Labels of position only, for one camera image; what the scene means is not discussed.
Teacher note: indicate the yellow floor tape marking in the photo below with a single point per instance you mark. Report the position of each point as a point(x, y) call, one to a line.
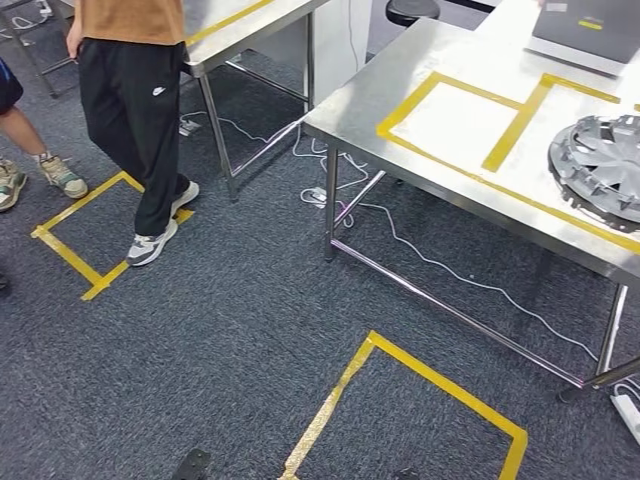
point(65, 255)

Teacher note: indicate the grey laptop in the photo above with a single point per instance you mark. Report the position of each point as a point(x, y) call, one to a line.
point(585, 33)

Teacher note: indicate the white partition panel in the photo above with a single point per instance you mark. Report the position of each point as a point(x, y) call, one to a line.
point(345, 53)

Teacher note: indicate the person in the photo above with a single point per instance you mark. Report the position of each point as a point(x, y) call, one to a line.
point(135, 119)
point(20, 132)

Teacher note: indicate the white table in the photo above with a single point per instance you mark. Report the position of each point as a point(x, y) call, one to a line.
point(500, 46)

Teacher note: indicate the silver plastic wheel cover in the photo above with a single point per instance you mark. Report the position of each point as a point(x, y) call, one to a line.
point(600, 166)

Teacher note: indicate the stainless steel table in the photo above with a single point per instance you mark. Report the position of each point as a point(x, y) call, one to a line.
point(240, 40)

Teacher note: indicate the stainless steel workbench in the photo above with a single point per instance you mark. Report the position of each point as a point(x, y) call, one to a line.
point(425, 60)

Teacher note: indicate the black round stool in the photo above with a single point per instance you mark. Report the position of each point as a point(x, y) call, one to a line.
point(412, 10)

